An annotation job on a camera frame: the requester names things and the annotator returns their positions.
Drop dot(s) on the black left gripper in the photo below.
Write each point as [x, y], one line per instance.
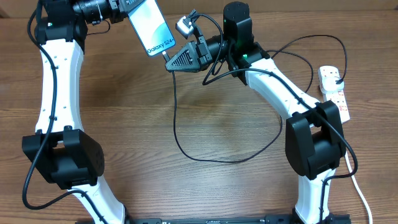
[120, 9]

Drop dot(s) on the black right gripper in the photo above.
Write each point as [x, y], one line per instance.
[196, 53]

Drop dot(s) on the smartphone with light blue screen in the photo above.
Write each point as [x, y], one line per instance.
[151, 28]

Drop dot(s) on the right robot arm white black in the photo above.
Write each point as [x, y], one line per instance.
[314, 141]

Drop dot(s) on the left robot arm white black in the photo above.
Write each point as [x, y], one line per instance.
[59, 149]

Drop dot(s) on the white USB charger plug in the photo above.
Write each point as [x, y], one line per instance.
[331, 84]

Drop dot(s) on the white power strip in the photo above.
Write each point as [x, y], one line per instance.
[337, 97]

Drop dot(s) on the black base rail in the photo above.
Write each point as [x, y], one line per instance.
[236, 221]

